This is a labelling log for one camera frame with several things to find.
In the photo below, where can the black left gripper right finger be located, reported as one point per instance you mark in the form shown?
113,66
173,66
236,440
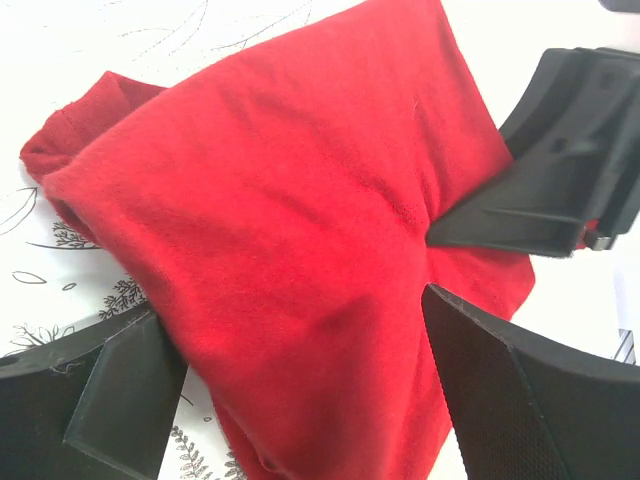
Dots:
526,407

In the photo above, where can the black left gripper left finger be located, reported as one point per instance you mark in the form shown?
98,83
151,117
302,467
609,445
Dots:
97,404

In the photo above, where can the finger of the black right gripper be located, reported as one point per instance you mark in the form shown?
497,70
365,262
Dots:
574,181

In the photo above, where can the red t shirt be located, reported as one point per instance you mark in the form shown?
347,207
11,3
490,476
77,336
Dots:
274,207

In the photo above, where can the floral patterned table mat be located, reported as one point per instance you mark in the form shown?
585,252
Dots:
54,283

